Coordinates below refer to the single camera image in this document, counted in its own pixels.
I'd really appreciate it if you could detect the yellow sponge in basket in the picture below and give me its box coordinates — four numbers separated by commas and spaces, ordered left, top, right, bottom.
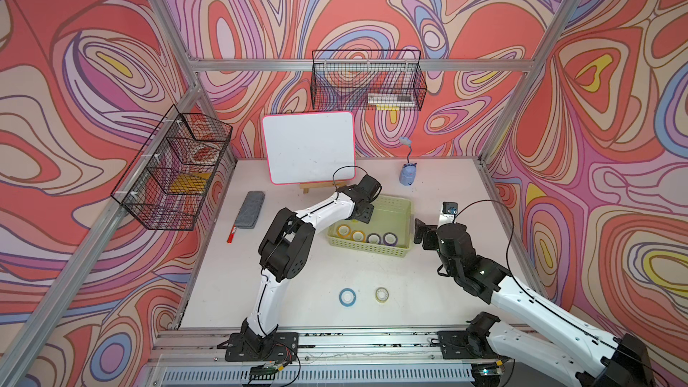
168, 173, 211, 195

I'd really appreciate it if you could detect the orange tape roll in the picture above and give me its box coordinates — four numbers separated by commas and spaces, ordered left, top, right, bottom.
337, 224, 351, 239
351, 230, 367, 243

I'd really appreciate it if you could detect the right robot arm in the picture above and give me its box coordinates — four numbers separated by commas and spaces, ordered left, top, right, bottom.
414, 220, 657, 386

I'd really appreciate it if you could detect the blue tape roll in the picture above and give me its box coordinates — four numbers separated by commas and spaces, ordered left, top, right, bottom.
339, 288, 357, 307

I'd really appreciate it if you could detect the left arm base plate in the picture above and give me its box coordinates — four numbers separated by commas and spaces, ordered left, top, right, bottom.
217, 331, 299, 363

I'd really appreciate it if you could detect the wooden whiteboard stand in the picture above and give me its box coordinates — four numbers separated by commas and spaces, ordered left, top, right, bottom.
299, 181, 347, 195

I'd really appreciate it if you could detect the pink framed whiteboard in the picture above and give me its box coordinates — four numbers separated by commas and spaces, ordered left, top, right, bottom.
262, 111, 356, 185

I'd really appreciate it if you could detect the blue mouse shaped lamp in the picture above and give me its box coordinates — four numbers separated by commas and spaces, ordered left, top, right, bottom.
399, 137, 417, 186

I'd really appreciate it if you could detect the grey whiteboard eraser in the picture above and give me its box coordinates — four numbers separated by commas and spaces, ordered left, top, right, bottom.
234, 191, 265, 229

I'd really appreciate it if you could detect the red marker pen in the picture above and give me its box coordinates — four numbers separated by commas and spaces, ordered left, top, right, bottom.
227, 227, 237, 244

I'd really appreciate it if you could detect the green plastic storage basket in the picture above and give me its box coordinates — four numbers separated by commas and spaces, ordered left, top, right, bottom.
326, 195, 414, 258

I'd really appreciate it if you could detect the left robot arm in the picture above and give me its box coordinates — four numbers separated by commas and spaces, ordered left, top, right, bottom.
240, 174, 382, 352

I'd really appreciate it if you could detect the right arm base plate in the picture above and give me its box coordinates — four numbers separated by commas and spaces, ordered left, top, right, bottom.
437, 330, 509, 360

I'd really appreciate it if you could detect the black wire basket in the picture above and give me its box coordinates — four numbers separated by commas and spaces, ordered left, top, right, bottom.
110, 106, 233, 231
311, 48, 427, 112

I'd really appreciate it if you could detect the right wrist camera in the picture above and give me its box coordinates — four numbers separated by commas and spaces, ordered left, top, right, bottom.
438, 202, 459, 226

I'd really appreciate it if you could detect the grey box in basket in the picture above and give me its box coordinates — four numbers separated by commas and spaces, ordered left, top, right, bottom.
367, 92, 417, 109

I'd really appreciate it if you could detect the purple tape roll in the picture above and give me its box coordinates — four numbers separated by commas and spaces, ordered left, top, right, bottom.
383, 232, 399, 247
367, 233, 382, 245

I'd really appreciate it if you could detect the green circuit board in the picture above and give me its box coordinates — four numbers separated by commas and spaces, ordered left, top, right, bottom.
248, 365, 284, 382

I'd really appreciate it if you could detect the black wire basket back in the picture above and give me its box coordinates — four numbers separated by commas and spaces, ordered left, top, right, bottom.
311, 48, 427, 112

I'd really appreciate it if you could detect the clear yellowish tape roll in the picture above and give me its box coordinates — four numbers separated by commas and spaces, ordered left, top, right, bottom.
374, 287, 390, 304

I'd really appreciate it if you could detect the black wire basket left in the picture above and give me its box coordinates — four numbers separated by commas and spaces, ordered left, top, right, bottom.
110, 106, 233, 231

